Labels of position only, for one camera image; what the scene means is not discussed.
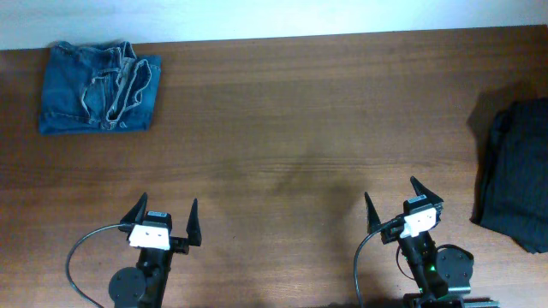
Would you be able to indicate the black shorts garment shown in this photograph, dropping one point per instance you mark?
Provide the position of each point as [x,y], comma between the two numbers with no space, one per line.
[512,196]

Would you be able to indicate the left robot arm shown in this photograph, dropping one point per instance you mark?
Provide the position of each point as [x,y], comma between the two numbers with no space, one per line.
[144,284]

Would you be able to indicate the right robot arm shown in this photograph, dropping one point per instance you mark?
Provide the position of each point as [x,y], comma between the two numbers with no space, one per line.
[441,273]

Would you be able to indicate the folded blue denim jeans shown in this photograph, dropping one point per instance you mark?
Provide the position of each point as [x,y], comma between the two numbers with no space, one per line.
[104,88]

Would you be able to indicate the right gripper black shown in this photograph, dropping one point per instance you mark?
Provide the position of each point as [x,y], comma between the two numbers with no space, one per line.
[392,229]

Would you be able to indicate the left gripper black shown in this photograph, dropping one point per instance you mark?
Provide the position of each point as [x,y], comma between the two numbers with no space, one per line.
[181,245]

